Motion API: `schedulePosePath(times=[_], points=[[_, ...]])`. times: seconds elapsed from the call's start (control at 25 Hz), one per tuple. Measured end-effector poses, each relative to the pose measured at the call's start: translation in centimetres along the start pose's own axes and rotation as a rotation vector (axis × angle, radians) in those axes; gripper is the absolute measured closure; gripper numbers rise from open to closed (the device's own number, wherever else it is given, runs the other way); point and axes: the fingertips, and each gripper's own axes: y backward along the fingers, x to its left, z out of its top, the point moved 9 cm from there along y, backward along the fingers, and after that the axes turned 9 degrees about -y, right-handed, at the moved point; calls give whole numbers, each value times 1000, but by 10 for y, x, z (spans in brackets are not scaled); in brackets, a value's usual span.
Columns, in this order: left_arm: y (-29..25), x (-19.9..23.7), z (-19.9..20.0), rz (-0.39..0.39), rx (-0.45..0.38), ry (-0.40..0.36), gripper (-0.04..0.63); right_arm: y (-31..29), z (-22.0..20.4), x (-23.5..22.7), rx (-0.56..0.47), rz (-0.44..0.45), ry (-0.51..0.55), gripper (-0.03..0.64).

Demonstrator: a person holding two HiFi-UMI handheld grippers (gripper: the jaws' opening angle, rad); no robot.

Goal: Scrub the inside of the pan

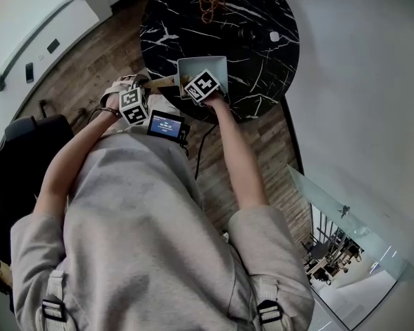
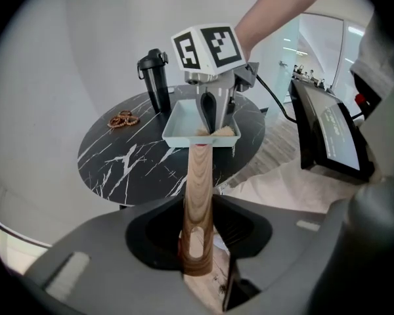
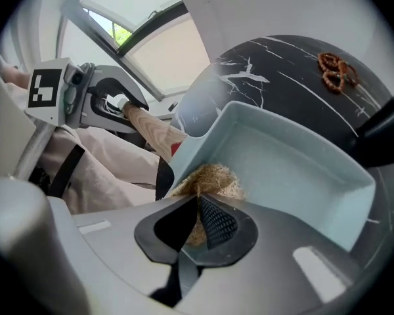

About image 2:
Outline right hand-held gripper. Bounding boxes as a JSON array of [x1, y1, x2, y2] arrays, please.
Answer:
[[170, 20, 261, 135]]

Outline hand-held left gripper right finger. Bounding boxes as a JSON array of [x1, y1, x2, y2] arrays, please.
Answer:
[[212, 193, 331, 315]]

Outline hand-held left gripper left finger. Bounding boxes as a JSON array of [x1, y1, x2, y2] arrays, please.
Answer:
[[24, 196, 218, 315]]

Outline grey square pan wooden handle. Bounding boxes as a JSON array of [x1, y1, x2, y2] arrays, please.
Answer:
[[162, 98, 242, 277]]

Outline person's right forearm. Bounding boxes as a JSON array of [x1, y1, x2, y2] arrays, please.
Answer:
[[232, 0, 332, 61]]

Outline black drinking bottle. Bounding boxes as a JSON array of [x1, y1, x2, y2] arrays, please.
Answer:
[[137, 48, 172, 115]]

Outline person's beige trousers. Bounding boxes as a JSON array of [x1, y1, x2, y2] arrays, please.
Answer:
[[216, 162, 359, 217]]

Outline black marble round table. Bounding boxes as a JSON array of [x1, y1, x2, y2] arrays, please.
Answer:
[[77, 83, 267, 207]]

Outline small black monitor screen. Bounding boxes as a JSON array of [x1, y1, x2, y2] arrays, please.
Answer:
[[288, 79, 376, 186]]

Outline person's grey sweatshirt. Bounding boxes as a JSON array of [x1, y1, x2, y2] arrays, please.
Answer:
[[315, 11, 394, 315]]

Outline black cable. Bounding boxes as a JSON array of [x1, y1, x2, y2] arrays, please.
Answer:
[[246, 64, 298, 123]]

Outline brown wooden bead necklace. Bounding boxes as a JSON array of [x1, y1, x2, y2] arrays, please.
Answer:
[[108, 110, 141, 129]]

